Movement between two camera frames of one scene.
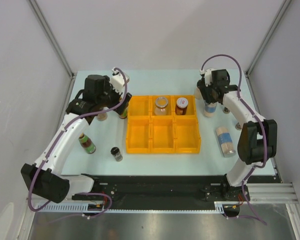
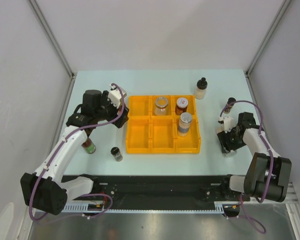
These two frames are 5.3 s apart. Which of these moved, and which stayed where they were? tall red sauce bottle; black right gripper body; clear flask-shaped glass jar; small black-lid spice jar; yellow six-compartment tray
Moved: black right gripper body
Stayed: clear flask-shaped glass jar; small black-lid spice jar; yellow six-compartment tray; tall red sauce bottle
